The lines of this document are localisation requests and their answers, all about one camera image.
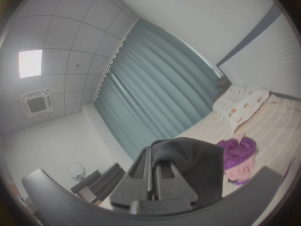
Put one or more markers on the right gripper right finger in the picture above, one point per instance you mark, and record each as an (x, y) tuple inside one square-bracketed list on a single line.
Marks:
[(175, 191)]

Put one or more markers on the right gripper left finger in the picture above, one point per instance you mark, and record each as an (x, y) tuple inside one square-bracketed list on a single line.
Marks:
[(131, 189)]

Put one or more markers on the black T-shirt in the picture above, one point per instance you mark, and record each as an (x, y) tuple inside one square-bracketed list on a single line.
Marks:
[(199, 161)]

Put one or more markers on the bed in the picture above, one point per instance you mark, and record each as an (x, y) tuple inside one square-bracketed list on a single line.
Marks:
[(258, 138)]

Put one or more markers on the black chest of drawers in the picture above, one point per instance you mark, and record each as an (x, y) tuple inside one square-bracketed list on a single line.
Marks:
[(108, 178)]

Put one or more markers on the round white mirror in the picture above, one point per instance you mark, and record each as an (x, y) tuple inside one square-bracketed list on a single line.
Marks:
[(76, 171)]

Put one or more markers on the blue-green curtain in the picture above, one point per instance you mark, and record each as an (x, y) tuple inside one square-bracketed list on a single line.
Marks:
[(112, 126), (164, 67)]

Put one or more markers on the pink garment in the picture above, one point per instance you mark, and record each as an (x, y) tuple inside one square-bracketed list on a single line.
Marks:
[(239, 172)]

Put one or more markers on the white printed pillow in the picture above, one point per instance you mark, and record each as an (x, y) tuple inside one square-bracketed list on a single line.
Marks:
[(239, 102)]

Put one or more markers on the grey bedside table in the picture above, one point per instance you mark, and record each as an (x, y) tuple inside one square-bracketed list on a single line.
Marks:
[(222, 82)]

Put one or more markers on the ceiling air conditioner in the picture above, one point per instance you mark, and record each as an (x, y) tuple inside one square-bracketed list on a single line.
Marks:
[(36, 102)]

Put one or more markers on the square ceiling light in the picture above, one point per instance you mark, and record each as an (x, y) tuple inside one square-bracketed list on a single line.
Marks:
[(30, 63)]

